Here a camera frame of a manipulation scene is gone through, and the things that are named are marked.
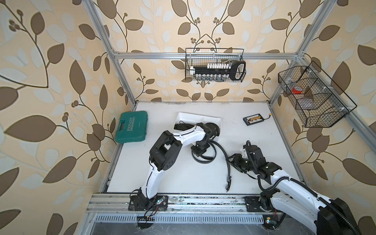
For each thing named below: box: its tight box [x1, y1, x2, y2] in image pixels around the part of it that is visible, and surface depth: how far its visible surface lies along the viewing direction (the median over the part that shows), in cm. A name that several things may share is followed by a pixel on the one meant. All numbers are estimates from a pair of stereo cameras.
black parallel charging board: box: [242, 113, 273, 126], surface depth 110 cm
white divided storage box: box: [174, 112, 222, 130], surface depth 107 cm
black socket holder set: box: [189, 60, 247, 82], surface depth 86 cm
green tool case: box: [114, 110, 148, 143], surface depth 101 cm
